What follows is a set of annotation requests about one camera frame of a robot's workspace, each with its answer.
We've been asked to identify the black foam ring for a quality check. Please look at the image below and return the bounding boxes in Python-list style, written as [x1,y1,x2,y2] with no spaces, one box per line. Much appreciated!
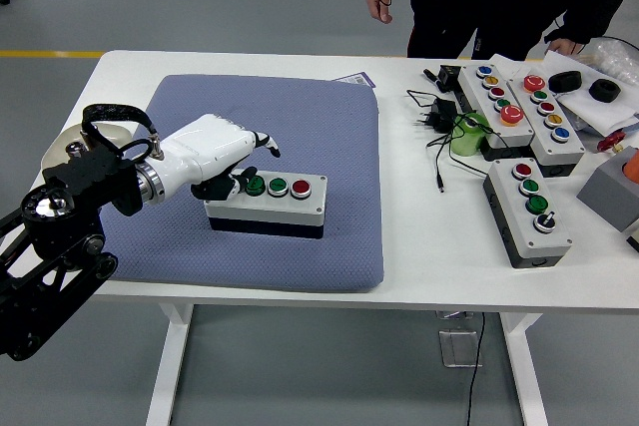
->
[587,78,622,103]
[547,70,583,94]

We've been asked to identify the black adapter cord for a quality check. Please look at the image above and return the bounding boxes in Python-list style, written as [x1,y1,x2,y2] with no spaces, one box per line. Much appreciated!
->
[406,89,495,194]

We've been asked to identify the small black device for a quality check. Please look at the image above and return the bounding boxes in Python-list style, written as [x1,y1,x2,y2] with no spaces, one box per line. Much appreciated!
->
[422,64,465,93]

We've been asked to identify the blue-grey textured mat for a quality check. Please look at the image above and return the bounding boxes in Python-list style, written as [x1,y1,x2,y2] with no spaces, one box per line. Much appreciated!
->
[107,74,385,293]

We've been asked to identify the person's right hand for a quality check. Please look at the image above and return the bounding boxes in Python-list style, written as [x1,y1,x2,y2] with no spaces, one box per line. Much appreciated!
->
[365,0,395,25]

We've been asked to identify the black floor cable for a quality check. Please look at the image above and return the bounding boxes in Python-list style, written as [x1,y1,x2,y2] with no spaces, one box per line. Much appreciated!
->
[466,314,486,426]

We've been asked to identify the white paper sheet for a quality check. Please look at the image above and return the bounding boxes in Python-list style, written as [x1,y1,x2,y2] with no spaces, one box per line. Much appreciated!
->
[488,49,639,138]

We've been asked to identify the clear floor plate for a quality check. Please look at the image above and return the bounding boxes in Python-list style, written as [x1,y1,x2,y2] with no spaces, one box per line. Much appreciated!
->
[437,328,484,369]

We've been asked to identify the red valve handle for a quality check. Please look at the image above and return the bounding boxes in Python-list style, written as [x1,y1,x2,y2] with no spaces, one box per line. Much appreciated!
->
[596,130,628,153]

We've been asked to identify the green cylinder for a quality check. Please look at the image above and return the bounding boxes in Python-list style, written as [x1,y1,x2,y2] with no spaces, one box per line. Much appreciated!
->
[448,113,493,158]

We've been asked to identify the clear plastic bag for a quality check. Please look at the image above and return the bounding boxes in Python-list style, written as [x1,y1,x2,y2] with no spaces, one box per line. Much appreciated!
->
[591,39,639,86]

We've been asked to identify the grey block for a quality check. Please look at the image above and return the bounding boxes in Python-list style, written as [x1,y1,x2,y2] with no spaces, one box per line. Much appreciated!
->
[576,146,639,233]

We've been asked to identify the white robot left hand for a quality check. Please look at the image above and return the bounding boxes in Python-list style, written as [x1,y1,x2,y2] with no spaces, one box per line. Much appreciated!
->
[148,113,283,204]

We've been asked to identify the orange cylinder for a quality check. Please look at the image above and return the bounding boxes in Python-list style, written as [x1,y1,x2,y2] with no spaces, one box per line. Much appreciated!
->
[620,147,639,183]

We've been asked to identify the person's left hand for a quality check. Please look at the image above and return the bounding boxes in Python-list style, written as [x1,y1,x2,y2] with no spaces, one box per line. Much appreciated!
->
[546,36,585,57]

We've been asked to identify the white table leg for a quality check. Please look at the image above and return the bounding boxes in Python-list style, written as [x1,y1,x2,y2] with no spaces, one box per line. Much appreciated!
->
[498,313,550,426]
[144,303,196,426]

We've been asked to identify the grey four-control button box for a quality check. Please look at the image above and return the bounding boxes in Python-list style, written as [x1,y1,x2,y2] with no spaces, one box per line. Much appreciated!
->
[482,157,574,269]
[203,167,329,240]

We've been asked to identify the purple label card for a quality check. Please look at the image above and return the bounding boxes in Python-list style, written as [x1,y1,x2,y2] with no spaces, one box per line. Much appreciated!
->
[331,71,375,93]

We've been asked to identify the black power adapter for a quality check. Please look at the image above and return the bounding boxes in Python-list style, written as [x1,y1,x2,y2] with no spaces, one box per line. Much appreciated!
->
[412,98,458,134]

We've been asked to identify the grey five-button box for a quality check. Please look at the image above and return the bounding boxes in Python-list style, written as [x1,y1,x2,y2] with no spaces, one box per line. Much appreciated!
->
[506,68,586,178]
[451,64,538,163]

